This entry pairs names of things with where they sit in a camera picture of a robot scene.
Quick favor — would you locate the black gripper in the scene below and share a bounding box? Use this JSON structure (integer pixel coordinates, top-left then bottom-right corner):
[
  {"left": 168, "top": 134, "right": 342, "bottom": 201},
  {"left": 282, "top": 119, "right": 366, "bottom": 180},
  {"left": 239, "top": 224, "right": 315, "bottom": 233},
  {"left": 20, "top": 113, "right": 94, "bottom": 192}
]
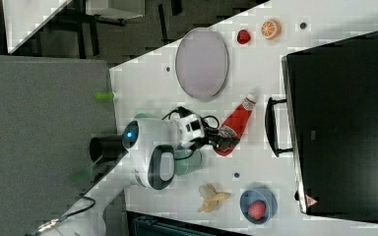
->
[{"left": 207, "top": 129, "right": 240, "bottom": 151}]

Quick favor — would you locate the red knitted ketchup bottle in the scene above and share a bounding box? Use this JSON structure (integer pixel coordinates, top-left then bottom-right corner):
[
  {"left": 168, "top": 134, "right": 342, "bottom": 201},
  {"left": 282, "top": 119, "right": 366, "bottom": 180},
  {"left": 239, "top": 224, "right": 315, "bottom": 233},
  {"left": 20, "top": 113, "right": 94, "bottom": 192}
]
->
[{"left": 214, "top": 93, "right": 258, "bottom": 156}]

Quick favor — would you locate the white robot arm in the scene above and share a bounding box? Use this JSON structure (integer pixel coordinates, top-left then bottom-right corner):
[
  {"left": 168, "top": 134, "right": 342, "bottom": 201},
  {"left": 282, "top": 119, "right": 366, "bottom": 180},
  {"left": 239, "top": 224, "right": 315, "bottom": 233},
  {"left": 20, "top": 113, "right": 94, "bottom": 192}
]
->
[{"left": 27, "top": 113, "right": 239, "bottom": 236}]

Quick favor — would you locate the black toaster oven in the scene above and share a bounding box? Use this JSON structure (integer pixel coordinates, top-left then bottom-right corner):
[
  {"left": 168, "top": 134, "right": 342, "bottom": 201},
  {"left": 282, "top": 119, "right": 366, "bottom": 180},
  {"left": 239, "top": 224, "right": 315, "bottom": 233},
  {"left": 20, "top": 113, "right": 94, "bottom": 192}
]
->
[{"left": 282, "top": 30, "right": 378, "bottom": 223}]

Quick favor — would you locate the green mug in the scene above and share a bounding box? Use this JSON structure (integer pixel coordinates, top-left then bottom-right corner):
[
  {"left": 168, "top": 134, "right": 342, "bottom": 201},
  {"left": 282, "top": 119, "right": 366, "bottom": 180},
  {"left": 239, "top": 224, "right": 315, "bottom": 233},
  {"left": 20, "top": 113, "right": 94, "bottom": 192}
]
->
[{"left": 174, "top": 149, "right": 202, "bottom": 176}]

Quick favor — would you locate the knitted peeled banana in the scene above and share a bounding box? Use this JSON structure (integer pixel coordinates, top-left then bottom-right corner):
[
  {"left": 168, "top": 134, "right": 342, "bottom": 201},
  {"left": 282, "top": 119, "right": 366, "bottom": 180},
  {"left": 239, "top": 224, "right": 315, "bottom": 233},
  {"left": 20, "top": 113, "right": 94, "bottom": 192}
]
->
[{"left": 198, "top": 183, "right": 230, "bottom": 212}]

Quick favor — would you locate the grey oval plate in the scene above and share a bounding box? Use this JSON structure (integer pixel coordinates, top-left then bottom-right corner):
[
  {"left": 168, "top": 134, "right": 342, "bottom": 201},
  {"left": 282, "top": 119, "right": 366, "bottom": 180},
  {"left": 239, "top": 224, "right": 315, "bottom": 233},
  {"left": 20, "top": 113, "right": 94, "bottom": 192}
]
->
[{"left": 175, "top": 28, "right": 229, "bottom": 101}]

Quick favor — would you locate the green colander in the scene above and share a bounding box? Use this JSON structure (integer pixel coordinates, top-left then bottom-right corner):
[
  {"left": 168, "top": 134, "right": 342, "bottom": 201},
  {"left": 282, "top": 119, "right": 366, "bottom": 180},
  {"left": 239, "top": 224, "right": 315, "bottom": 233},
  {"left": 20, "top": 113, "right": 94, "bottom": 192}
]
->
[{"left": 134, "top": 113, "right": 159, "bottom": 119}]

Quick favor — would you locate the blue bowl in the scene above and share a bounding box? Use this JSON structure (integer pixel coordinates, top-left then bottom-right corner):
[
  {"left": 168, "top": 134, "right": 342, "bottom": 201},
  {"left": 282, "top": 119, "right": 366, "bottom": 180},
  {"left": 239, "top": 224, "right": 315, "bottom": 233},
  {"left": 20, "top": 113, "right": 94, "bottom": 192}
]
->
[{"left": 239, "top": 188, "right": 278, "bottom": 224}]

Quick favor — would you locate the red knitted fruit in bowl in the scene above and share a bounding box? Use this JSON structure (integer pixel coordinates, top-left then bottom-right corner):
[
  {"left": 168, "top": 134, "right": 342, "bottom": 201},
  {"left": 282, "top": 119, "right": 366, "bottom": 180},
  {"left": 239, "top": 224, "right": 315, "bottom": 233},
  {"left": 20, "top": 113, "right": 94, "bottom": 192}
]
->
[{"left": 248, "top": 201, "right": 266, "bottom": 220}]

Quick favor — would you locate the red knitted strawberry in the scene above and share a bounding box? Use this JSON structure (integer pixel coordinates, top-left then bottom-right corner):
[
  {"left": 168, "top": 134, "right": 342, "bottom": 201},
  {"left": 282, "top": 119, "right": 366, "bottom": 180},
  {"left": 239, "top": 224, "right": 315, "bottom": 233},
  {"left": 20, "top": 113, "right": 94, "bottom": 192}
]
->
[{"left": 237, "top": 29, "right": 251, "bottom": 45}]

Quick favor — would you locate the black pot upper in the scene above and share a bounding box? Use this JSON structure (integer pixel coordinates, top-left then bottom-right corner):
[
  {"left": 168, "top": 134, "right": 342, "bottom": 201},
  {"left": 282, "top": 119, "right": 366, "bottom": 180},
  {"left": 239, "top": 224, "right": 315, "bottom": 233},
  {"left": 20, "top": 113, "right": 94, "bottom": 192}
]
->
[{"left": 89, "top": 135, "right": 126, "bottom": 162}]

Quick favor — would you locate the green knitted vegetable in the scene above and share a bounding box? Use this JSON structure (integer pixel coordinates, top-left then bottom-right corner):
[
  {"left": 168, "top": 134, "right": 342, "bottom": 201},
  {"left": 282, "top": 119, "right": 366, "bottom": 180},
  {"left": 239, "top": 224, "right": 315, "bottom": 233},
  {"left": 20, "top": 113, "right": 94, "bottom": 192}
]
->
[{"left": 95, "top": 92, "right": 115, "bottom": 100}]

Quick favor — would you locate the knitted orange half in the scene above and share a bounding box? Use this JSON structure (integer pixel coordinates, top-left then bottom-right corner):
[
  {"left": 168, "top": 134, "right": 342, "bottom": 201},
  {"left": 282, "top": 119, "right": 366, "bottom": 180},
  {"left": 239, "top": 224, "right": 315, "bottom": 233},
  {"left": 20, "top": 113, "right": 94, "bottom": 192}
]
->
[{"left": 261, "top": 19, "right": 282, "bottom": 40}]

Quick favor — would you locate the green spatula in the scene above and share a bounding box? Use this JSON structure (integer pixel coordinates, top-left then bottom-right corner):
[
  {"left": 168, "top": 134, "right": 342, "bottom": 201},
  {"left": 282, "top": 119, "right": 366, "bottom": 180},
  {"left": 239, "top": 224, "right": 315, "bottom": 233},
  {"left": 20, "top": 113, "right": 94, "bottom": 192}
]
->
[{"left": 69, "top": 155, "right": 103, "bottom": 184}]

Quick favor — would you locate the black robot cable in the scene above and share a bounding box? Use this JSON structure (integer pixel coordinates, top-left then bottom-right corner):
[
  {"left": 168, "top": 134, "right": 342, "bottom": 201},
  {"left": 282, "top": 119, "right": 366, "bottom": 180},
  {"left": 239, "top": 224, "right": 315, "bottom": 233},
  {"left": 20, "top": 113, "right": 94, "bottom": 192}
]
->
[{"left": 161, "top": 105, "right": 221, "bottom": 161}]

